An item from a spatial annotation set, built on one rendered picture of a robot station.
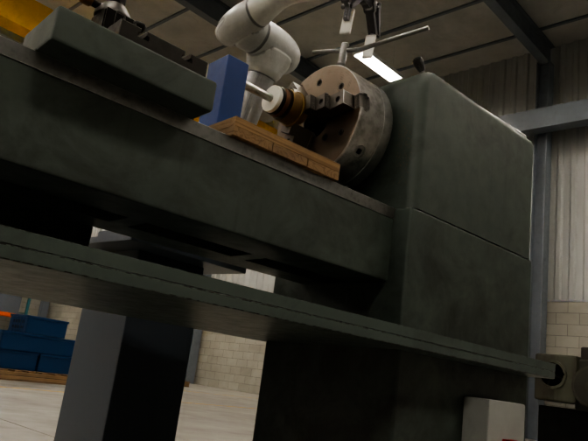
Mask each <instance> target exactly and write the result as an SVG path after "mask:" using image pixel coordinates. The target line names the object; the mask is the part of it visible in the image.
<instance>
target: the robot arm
mask: <svg viewBox="0 0 588 441"><path fill-rule="evenodd" d="M310 1H320V0H245V1H243V2H240V3H238V4H237V5H236V6H234V7H233V8H232V9H230V10H229V11H228V12H227V13H226V14H225V15H224V16H223V17H222V18H221V19H220V21H219V23H218V25H217V27H216V30H215V34H216V37H217V39H218V40H219V41H220V42H221V43H222V44H223V45H224V46H229V47H233V46H236V47H237V48H239V49H241V50H243V51H244V52H246V53H247V58H246V64H248V75H247V81H248V82H250V83H252V84H253V85H255V86H257V87H259V88H261V89H263V90H265V91H267V90H268V88H270V87H271V86H272V85H273V83H275V82H277V81H279V80H280V78H281V77H282V76H283V75H285V74H289V73H291V72H293V71H294V70H295V69H296V68H297V66H298V63H299V61H300V50H299V48H298V45H297V43H296V42H295V40H294V39H293V38H292V37H291V36H290V35H289V34H288V33H287V32H286V31H285V30H283V29H282V28H281V27H279V26H278V25H277V24H275V23H273V22H271V21H272V20H273V19H274V18H275V17H276V16H277V15H278V14H279V13H280V12H281V11H283V10H284V9H285V8H287V7H289V6H291V5H293V4H298V3H302V2H310ZM341 2H342V3H343V4H342V5H341V9H342V10H344V15H343V18H342V23H341V27H340V31H339V34H340V35H347V34H350V33H351V30H352V25H353V21H354V13H355V9H353V8H354V7H355V6H356V5H357V4H360V5H361V6H362V8H363V11H364V13H365V14H366V20H367V33H368V35H367V36H366V39H365V44H364V46H365V45H368V44H371V43H374V42H375V40H376V39H380V38H381V7H382V3H381V2H379V3H377V2H376V0H341ZM370 8H371V10H367V9H370ZM373 52H374V47H373V48H370V49H367V50H365V51H363V53H362V59H372V57H373ZM262 100H263V98H261V97H259V96H257V95H255V94H252V93H250V92H249V91H247V90H245V92H244V97H243V103H242V108H241V118H242V119H244V120H246V121H248V122H251V123H253V124H255V125H257V124H258V121H259V119H260V116H261V113H262V112H263V107H262Z"/></svg>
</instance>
